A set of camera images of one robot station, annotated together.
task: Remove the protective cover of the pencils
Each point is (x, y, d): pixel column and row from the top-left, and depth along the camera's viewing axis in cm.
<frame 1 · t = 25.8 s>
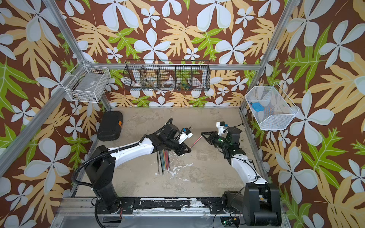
left hand: (191, 148, 81), fingers closed
right hand: (200, 134, 80), fingers closed
black plastic tool case: (110, 125, 108), point 2 cm above the table
blue object in basket: (257, 107, 87), point 27 cm above the table
bundle of coloured pencils: (163, 161, 92), on the table

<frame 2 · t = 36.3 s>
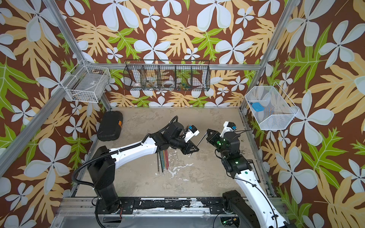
left hand: (198, 147, 77), fingers open
right hand: (205, 129, 74), fingers closed
the named things where they were.

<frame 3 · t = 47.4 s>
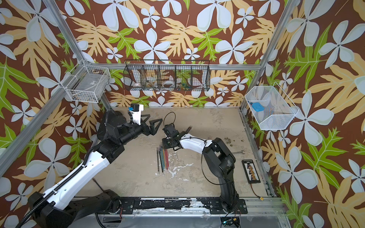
left hand: (155, 116, 68), fingers open
right hand: (163, 143, 93), fingers open
the named things where they were.

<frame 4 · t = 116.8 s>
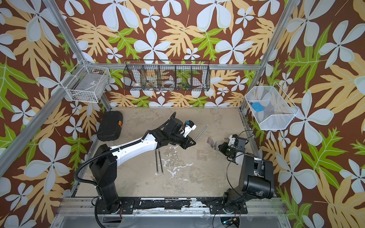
left hand: (196, 141, 79), fingers closed
right hand: (218, 145, 95), fingers closed
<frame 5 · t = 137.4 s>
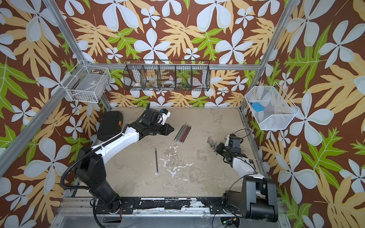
left hand: (173, 127, 84), fingers closed
right hand: (216, 145, 91), fingers closed
teal green pencil: (183, 128, 110), on the table
